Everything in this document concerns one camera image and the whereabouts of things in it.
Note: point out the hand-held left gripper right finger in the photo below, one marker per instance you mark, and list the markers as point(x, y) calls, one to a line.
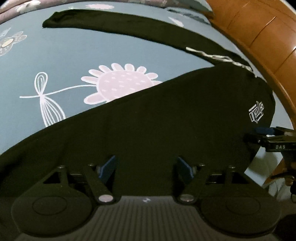
point(185, 169)

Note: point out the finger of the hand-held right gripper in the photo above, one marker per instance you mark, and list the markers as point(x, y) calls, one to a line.
point(256, 141)
point(266, 131)

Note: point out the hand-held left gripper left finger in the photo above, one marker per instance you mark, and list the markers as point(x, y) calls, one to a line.
point(108, 168)

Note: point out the wooden headboard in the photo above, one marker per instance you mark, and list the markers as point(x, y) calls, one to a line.
point(254, 27)

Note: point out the purple floral quilt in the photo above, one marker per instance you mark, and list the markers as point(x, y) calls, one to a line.
point(46, 4)

